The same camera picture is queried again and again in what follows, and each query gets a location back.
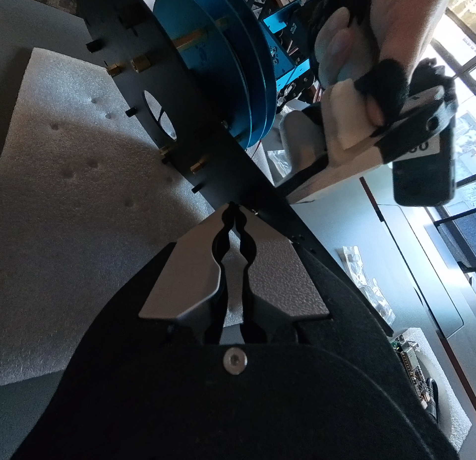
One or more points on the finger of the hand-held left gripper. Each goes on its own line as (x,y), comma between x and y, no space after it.
(301,151)
(327,184)

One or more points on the large glass window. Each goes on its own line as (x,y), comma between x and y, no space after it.
(465,132)

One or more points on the crumpled clear plastic bag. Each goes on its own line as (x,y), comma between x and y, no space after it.
(279,162)

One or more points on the blue toy robot arm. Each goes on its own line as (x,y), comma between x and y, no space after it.
(208,39)

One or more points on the black mesh chair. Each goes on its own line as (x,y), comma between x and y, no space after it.
(461,236)

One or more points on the dark grey desk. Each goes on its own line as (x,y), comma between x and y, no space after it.
(334,222)

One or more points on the black nylon standoff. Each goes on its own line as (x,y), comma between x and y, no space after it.
(130,112)
(196,189)
(93,45)

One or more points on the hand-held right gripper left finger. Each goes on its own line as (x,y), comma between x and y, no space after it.
(174,281)

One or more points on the white foam sheet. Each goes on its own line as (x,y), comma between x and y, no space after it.
(74,207)

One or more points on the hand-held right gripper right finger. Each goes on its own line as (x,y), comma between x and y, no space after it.
(290,281)

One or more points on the black control circuit board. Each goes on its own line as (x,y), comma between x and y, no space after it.
(409,370)

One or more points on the black triangular base plate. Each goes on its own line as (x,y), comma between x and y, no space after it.
(208,140)

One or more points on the person's left hand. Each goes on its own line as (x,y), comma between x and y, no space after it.
(409,21)

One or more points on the group of small clear bags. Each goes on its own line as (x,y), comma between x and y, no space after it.
(353,259)

